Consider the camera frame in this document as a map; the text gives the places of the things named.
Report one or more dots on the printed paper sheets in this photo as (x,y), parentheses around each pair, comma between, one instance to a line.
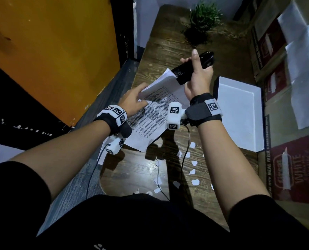
(154,114)

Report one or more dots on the black wristband with marker cube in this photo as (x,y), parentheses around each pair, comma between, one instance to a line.
(115,118)

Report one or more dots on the blank white paper sheet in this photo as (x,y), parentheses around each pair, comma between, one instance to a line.
(291,22)
(307,98)
(304,53)

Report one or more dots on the black shirt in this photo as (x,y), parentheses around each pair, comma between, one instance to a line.
(133,223)

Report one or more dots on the person's right forearm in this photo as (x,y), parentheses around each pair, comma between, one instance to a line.
(226,164)

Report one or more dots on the black wristband with marker tag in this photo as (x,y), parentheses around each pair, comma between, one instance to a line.
(205,110)

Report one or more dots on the person's left hand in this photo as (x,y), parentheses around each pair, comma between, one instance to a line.
(130,101)

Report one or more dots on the scattered white paper scraps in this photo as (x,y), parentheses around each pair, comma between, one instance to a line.
(193,164)

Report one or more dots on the white rectangular box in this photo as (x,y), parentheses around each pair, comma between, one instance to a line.
(239,114)

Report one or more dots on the green potted plant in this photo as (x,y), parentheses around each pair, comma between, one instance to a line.
(202,19)

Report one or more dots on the black stapler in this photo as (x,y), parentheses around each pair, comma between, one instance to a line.
(188,68)

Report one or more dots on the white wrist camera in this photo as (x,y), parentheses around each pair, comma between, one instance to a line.
(174,115)
(114,145)

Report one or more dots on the large cardboard box red label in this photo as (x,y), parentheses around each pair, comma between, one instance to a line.
(292,169)

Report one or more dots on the person's left forearm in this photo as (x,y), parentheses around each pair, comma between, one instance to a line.
(65,156)

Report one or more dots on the person's left thumb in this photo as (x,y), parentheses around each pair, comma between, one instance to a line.
(142,103)

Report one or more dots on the person's right hand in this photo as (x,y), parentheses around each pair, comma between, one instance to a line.
(200,81)

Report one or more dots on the person's right thumb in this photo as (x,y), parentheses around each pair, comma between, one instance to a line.
(196,59)

